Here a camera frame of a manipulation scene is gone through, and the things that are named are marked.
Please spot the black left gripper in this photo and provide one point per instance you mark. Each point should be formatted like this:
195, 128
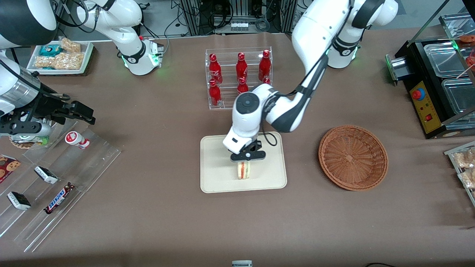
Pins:
257, 145

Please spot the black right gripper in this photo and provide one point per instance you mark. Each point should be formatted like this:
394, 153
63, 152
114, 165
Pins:
45, 105

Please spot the triangular sandwich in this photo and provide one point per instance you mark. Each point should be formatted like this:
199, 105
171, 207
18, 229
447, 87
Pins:
245, 171

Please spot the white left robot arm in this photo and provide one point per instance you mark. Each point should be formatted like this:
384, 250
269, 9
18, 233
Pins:
315, 33

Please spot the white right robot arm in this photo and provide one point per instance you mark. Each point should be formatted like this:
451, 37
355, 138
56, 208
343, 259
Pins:
126, 22

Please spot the cream plastic tray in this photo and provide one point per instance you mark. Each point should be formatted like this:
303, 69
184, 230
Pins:
215, 167

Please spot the white rectangular snack tray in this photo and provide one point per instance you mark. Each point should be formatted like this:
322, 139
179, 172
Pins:
86, 55

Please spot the brown wicker basket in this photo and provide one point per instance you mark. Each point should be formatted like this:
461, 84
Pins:
352, 157

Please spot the grey snack tray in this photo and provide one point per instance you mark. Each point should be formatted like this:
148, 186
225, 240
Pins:
451, 154

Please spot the white red yogurt bottle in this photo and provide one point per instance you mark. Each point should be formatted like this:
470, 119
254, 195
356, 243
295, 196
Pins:
76, 139

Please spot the large clear bag of snacks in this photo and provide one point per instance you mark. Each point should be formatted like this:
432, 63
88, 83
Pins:
63, 61

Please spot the clear acrylic stepped display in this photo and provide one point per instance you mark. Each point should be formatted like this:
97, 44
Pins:
74, 170

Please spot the green white cup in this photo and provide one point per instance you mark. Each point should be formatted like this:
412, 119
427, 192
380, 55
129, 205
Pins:
28, 141

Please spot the small clear bag of snacks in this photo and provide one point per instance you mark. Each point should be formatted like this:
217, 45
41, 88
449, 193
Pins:
70, 45

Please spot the black white snack bar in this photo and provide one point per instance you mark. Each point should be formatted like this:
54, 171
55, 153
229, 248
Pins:
46, 174
18, 200

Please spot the teal snack packet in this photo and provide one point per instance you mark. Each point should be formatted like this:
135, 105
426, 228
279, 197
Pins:
49, 50

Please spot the clear acrylic bottle rack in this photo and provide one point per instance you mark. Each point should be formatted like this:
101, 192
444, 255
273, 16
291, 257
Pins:
228, 76

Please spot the snickers chocolate bar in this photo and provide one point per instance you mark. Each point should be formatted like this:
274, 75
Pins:
58, 198

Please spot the red cookie pack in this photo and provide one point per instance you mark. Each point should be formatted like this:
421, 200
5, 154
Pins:
8, 167

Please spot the white label device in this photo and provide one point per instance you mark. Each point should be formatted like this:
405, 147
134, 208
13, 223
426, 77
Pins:
242, 263

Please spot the white power strip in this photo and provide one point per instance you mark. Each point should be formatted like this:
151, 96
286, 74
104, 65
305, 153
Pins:
239, 26

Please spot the black food warmer machine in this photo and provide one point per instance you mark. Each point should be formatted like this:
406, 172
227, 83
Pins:
423, 111

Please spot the clear bag of pastries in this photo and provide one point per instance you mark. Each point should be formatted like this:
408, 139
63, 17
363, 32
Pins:
468, 178
465, 158

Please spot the orange fried food piece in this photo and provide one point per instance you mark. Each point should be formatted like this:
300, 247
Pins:
468, 38

